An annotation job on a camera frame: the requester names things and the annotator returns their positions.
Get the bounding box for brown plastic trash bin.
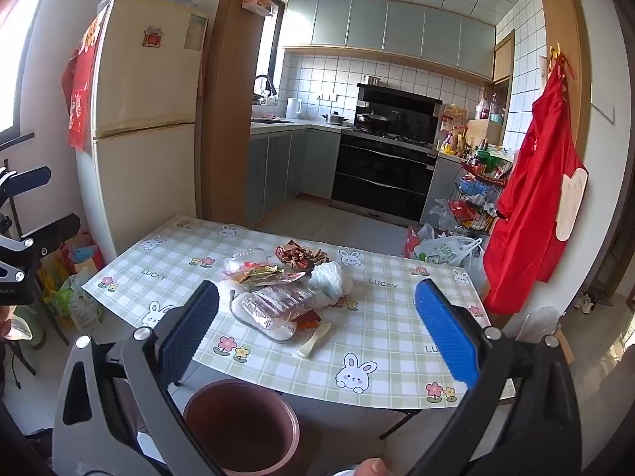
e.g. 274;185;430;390
183;379;301;476

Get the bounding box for white bubble wrap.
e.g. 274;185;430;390
308;261;354;304

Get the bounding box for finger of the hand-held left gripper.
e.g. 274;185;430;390
0;213;81;283
0;166;52;209

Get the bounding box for checked bunny tablecloth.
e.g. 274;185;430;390
82;215;517;410

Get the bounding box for black wire storage rack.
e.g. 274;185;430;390
443;149;515;240

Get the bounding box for grey upper cabinets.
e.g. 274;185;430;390
285;0;497;76

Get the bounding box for wooden cutting board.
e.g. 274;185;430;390
466;119;505;153

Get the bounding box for red apron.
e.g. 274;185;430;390
483;62;589;316

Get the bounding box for black range hood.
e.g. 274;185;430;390
356;83;442;134

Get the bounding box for cream refrigerator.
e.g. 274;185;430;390
75;0;209;259

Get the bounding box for gold foil wrapper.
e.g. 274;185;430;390
242;265;308;289

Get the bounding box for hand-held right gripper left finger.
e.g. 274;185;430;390
52;280;229;476

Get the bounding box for black built-in stove oven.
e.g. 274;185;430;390
331;126;438;224

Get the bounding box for kitchen faucet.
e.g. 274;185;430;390
253;74;279;106

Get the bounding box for group of condiment bottles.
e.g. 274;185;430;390
438;126;471;157

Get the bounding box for grey cabinets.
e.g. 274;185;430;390
245;125;344;227
285;0;497;76

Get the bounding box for wooden tall cabinet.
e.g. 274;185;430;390
491;30;516;146

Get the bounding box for crumpled red snack wrapper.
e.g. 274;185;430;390
274;240;331;273

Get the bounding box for large clear plastic package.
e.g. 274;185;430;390
231;285;344;344

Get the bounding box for colourful bags on floor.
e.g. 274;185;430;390
38;232;106;332

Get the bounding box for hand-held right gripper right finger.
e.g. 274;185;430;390
407;279;582;476

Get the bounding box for grey lower cabinets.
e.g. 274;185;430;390
245;125;344;227

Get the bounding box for white plastic shopping bags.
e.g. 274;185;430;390
404;198;486;281

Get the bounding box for white plastic spoon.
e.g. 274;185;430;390
296;321;332;359

